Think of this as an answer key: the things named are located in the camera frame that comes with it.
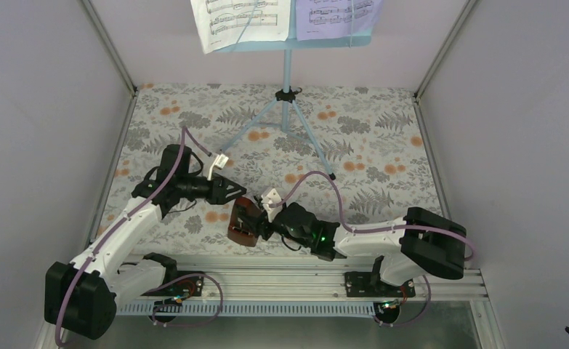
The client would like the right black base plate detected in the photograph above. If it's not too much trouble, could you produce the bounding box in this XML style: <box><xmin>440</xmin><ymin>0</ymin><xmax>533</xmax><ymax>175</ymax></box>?
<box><xmin>344</xmin><ymin>271</ymin><xmax>416</xmax><ymax>298</ymax></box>

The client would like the lavender sheet music page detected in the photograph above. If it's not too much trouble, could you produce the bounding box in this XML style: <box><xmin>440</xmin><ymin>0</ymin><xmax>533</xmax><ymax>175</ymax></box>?
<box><xmin>295</xmin><ymin>0</ymin><xmax>384</xmax><ymax>41</ymax></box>

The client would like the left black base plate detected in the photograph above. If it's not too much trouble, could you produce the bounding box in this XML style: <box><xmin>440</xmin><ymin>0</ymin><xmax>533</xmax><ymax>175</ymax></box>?
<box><xmin>158</xmin><ymin>276</ymin><xmax>204</xmax><ymax>304</ymax></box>

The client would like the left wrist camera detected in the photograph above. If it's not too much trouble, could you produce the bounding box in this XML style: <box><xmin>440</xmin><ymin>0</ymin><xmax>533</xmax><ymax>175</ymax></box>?
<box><xmin>203</xmin><ymin>153</ymin><xmax>229</xmax><ymax>181</ymax></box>

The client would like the brown wooden metronome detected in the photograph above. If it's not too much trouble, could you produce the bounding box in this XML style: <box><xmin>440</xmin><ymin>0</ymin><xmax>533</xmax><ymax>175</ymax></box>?
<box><xmin>227</xmin><ymin>196</ymin><xmax>262</xmax><ymax>247</ymax></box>

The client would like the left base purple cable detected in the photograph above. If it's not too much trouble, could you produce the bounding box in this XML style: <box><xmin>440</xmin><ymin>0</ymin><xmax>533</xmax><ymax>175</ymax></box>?
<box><xmin>150</xmin><ymin>270</ymin><xmax>225</xmax><ymax>329</ymax></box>

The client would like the perforated cable tray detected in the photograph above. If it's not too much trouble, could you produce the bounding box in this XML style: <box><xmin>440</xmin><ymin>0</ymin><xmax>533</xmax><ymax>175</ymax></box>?
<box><xmin>116</xmin><ymin>300</ymin><xmax>400</xmax><ymax>318</ymax></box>

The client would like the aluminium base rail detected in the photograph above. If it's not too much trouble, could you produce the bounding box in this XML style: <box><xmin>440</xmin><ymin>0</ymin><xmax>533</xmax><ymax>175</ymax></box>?
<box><xmin>52</xmin><ymin>254</ymin><xmax>490</xmax><ymax>302</ymax></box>

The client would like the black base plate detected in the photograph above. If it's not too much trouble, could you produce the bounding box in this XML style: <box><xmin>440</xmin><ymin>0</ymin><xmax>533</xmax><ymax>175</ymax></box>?
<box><xmin>344</xmin><ymin>271</ymin><xmax>416</xmax><ymax>298</ymax></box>
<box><xmin>158</xmin><ymin>276</ymin><xmax>204</xmax><ymax>304</ymax></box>

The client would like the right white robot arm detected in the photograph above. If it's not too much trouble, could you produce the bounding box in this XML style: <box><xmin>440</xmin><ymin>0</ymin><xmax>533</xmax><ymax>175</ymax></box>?
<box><xmin>249</xmin><ymin>203</ymin><xmax>467</xmax><ymax>286</ymax></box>

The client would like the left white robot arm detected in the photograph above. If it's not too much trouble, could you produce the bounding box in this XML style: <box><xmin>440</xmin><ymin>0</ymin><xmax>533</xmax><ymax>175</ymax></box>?
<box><xmin>44</xmin><ymin>144</ymin><xmax>247</xmax><ymax>347</ymax></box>

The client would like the floral patterned table mat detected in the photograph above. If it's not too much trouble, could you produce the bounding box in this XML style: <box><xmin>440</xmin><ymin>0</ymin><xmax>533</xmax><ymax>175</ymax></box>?
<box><xmin>99</xmin><ymin>83</ymin><xmax>442</xmax><ymax>232</ymax></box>

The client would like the light blue music stand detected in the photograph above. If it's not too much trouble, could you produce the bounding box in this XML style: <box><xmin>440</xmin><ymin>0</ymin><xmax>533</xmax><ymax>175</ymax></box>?
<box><xmin>219</xmin><ymin>1</ymin><xmax>373</xmax><ymax>180</ymax></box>

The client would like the white sheet music page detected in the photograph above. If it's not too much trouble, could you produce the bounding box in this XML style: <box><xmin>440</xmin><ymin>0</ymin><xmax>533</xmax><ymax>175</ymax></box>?
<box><xmin>191</xmin><ymin>0</ymin><xmax>291</xmax><ymax>54</ymax></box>

